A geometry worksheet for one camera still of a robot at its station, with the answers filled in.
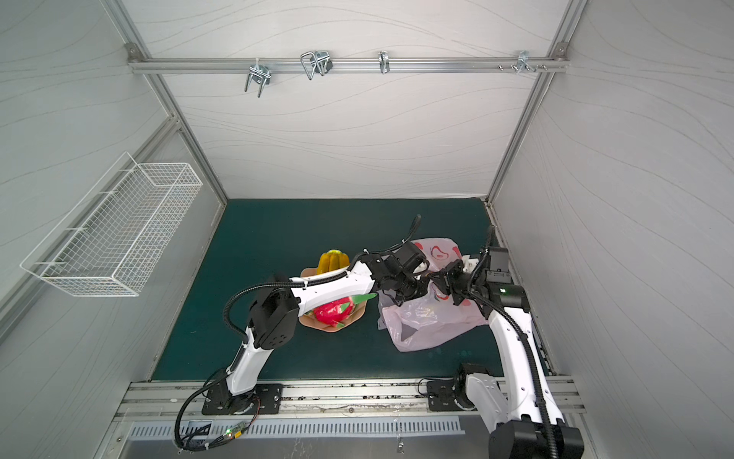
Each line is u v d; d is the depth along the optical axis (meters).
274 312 0.50
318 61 0.77
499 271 0.58
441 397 0.73
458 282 0.66
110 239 0.68
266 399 0.74
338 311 0.80
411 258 0.66
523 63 0.77
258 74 0.79
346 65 0.78
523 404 0.40
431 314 0.70
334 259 0.90
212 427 0.70
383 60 0.73
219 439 0.67
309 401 0.75
